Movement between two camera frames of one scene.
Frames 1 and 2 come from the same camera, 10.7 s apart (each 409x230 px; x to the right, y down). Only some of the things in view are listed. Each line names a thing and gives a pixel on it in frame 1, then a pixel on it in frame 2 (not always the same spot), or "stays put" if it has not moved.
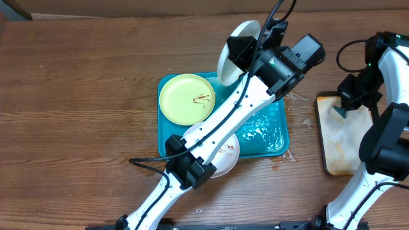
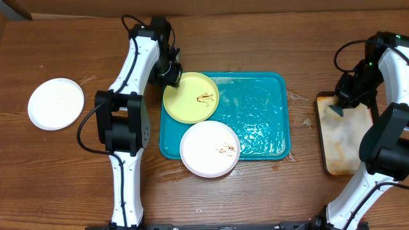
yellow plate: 187,99 stays put
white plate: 228,70 → 55,104
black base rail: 311,224 stays put
